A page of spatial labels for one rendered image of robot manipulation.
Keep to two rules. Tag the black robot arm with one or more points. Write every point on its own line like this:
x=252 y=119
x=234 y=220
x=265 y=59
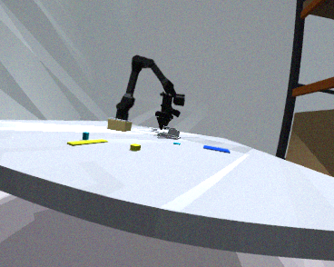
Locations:
x=127 y=101

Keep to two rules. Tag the yellow flat bar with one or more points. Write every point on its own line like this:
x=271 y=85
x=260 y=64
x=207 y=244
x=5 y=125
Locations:
x=73 y=143

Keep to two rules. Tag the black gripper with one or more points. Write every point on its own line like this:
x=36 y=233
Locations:
x=164 y=116

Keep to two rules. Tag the small cyan cube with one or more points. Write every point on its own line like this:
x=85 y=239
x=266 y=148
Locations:
x=86 y=136

